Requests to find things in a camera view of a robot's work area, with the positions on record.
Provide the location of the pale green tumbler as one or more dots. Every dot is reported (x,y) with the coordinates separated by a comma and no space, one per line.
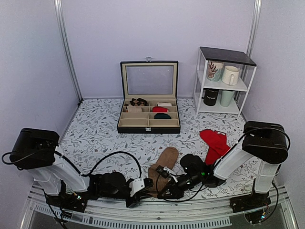
(226,97)

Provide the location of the argyle patterned rolled socks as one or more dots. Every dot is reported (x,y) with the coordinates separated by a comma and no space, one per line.
(138,102)

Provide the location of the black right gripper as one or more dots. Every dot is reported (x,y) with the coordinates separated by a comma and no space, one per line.
(176,192)

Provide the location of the black mug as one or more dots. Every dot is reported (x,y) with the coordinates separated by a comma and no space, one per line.
(210,96)

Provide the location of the aluminium corner post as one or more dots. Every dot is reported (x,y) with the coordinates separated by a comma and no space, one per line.
(254,26)
(66,48)

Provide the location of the coral pattern mug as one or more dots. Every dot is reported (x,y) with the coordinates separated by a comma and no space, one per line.
(215,70)

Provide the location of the white shelf rack black top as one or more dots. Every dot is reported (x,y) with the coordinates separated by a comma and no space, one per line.
(247,68)

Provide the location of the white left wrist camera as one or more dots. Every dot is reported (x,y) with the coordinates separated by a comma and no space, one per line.
(140,184)

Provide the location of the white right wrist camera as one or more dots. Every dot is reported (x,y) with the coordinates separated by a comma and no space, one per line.
(171,173)

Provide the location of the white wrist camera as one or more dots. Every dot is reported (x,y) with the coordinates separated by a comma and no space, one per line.
(171,173)
(140,184)

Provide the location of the dark green rolled socks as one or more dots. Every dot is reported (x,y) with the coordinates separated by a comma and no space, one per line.
(160,116)

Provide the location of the right aluminium corner post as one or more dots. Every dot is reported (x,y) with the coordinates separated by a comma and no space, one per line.
(254,26)

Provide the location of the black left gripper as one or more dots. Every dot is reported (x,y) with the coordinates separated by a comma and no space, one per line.
(137,199)

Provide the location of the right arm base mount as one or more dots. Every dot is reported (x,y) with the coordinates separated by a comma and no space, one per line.
(251,201)

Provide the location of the red sock pair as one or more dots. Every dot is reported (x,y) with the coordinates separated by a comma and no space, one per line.
(217,142)

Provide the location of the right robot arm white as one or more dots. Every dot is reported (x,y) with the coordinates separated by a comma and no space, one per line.
(266,141)

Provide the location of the left aluminium corner post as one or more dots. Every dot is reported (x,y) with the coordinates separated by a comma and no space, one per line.
(66,48)

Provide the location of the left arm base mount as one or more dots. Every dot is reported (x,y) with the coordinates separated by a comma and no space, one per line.
(73,201)

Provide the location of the black compartment storage box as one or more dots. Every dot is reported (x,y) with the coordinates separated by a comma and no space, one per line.
(153,81)

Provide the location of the red rolled socks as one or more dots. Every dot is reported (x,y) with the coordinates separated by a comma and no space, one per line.
(159,109)

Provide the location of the cream white mug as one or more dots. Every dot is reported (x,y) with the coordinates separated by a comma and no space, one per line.
(230,75)

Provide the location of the cream rolled socks left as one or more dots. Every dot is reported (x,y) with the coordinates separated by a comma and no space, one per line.
(133,109)

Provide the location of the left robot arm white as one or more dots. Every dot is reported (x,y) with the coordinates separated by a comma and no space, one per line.
(38,151)

